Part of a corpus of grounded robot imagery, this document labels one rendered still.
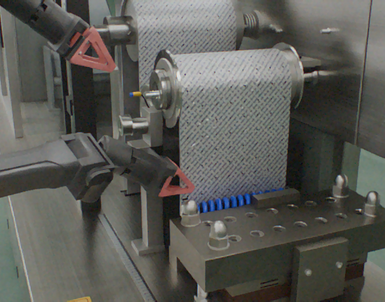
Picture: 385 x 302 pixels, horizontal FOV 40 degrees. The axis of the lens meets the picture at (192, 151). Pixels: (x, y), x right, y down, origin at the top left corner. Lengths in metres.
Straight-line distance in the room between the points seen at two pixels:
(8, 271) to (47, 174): 2.14
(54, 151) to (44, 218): 0.51
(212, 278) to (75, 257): 0.37
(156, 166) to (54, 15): 0.31
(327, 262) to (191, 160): 0.30
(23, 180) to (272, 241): 0.41
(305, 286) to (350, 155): 0.51
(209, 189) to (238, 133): 0.12
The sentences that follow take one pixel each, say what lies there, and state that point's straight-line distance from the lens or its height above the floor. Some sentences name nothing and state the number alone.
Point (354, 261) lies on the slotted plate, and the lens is 1.04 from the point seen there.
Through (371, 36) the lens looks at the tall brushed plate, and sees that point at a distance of 1.01.
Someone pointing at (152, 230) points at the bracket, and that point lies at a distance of 1.11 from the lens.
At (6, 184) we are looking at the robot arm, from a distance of 0.78.
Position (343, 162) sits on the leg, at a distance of 1.37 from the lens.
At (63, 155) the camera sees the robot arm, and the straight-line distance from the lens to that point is 0.83.
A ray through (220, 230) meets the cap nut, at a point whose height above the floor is 1.06.
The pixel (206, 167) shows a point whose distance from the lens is 1.01.
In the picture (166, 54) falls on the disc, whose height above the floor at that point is 1.32.
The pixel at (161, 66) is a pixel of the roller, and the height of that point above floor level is 1.29.
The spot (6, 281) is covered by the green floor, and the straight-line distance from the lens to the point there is 2.84.
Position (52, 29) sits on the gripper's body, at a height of 1.37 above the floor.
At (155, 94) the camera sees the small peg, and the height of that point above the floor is 1.25.
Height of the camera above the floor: 1.46
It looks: 19 degrees down
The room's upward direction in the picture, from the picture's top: straight up
